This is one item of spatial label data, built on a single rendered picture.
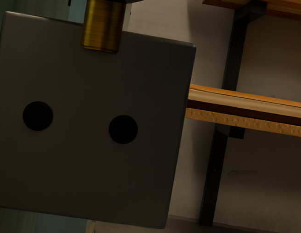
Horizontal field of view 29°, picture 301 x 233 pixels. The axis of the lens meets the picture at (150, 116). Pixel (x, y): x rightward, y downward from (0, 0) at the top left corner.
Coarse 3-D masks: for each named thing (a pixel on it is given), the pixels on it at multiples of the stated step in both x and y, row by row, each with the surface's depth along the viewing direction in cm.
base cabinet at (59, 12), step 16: (0, 0) 26; (16, 0) 27; (32, 0) 33; (48, 0) 44; (64, 0) 66; (0, 16) 26; (48, 16) 46; (64, 16) 72; (0, 208) 34; (0, 224) 36; (16, 224) 48; (32, 224) 76
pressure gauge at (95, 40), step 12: (96, 0) 23; (108, 0) 23; (120, 0) 22; (132, 0) 23; (96, 12) 23; (108, 12) 23; (120, 12) 23; (84, 24) 23; (96, 24) 23; (108, 24) 23; (120, 24) 23; (84, 36) 23; (96, 36) 23; (108, 36) 23; (120, 36) 23; (84, 48) 23; (96, 48) 23; (108, 48) 23
